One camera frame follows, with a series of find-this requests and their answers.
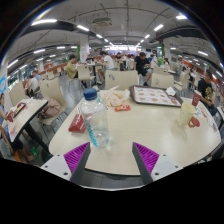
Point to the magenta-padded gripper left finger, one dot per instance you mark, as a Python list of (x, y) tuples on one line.
[(55, 163)]

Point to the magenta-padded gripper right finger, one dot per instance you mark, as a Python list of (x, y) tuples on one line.
[(166, 164)]

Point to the clear blue-capped water bottle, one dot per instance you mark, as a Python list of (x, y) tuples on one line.
[(95, 123)]

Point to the red paper packet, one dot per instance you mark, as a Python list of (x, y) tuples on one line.
[(77, 124)]

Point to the pink backpack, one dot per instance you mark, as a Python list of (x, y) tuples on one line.
[(50, 108)]

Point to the cream neighbouring table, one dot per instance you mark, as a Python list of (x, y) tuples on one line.
[(28, 115)]

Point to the colourful sticker sheet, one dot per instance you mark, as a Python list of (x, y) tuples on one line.
[(201, 112)]

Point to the brown food tray with menu paper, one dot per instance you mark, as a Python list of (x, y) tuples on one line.
[(155, 96)]

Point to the red sauce sachet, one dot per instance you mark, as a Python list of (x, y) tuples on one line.
[(122, 108)]

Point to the crumpled white napkin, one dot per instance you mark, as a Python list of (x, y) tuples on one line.
[(170, 91)]

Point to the person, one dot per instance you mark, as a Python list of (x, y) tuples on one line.
[(108, 63), (142, 65), (32, 85), (206, 91), (70, 68)]

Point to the cream chair with round hole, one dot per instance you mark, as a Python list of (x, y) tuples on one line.
[(121, 80), (162, 81)]

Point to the group of cream chairs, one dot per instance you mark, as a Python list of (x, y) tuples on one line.
[(84, 71)]

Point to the group of ceiling lights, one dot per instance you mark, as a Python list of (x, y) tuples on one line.
[(43, 21)]

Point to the ceiling air conditioner unit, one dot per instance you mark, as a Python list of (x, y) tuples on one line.
[(102, 21)]

